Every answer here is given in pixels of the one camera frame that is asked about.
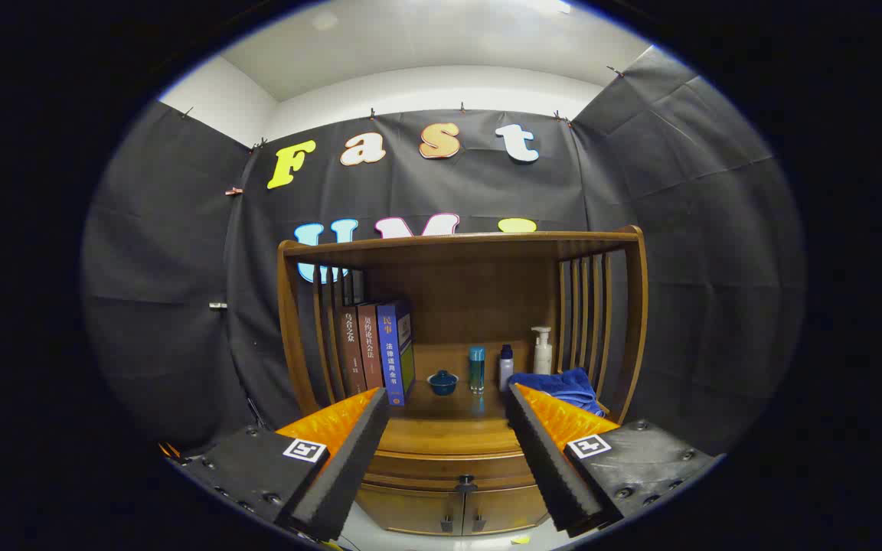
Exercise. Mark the wooden cabinet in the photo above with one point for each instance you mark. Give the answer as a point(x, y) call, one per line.
point(472, 291)

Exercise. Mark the white pump bottle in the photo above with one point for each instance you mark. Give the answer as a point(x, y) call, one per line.
point(542, 358)

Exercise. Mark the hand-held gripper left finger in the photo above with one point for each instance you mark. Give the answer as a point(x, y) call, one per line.
point(353, 467)

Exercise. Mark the tall blue glass bottle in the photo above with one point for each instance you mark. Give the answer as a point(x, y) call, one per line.
point(476, 371)

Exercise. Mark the yellow tape piece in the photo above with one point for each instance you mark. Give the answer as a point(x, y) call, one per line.
point(520, 539)

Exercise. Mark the white bottle blue cap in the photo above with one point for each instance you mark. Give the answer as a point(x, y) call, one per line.
point(505, 371)

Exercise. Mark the wooden countertop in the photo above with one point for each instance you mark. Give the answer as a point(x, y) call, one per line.
point(449, 432)

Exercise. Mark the thick blue book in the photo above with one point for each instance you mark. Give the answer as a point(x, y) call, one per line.
point(390, 352)

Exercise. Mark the wooden drawer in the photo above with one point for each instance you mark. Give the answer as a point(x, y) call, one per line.
point(418, 467)

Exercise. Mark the blue lidded teacup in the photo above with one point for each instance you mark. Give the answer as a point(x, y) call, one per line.
point(442, 384)

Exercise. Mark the folded blue towel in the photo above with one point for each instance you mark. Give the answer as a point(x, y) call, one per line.
point(563, 386)

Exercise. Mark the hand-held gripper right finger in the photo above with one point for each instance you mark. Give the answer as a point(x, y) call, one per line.
point(548, 467)

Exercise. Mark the dark brown book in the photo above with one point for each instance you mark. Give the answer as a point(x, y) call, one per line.
point(351, 352)

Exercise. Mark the reddish brown book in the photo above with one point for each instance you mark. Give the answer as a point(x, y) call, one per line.
point(370, 344)

